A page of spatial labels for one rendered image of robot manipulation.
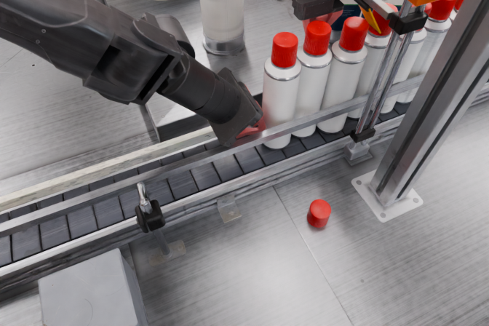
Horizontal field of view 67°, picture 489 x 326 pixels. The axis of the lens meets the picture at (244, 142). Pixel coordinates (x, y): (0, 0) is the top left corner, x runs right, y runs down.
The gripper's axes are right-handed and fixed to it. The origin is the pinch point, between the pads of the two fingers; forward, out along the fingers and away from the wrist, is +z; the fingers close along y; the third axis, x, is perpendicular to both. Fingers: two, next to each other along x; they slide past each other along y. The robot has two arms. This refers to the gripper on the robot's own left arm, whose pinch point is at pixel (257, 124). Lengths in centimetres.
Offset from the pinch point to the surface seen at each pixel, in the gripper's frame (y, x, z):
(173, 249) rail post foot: -9.1, 20.8, -3.3
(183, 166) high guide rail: -4.2, 9.1, -10.4
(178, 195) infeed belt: -3.4, 15.2, -4.9
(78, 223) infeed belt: -1.5, 26.9, -13.8
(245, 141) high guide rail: -4.0, 1.5, -4.7
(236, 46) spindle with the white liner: 24.0, -3.2, 7.9
